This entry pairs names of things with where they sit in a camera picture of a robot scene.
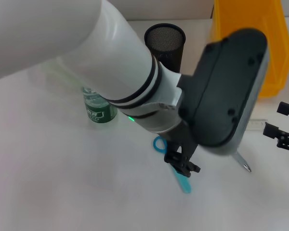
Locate white grey ballpoint pen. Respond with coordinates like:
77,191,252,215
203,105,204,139
233,153,253,173

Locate black mesh pen holder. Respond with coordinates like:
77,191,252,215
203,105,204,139
144,23,186,74

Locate clear green-label water bottle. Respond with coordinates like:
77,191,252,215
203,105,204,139
81,86,118,124

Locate translucent green fruit plate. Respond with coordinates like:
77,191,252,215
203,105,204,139
42,56,87,93

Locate yellow plastic bin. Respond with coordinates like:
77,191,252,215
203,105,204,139
208,0,289,98

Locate blue scissors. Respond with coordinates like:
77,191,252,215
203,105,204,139
153,136,192,194

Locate transparent plastic ruler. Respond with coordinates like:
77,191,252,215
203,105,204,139
247,117,268,130

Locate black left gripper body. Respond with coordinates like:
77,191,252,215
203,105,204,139
167,121,199,159

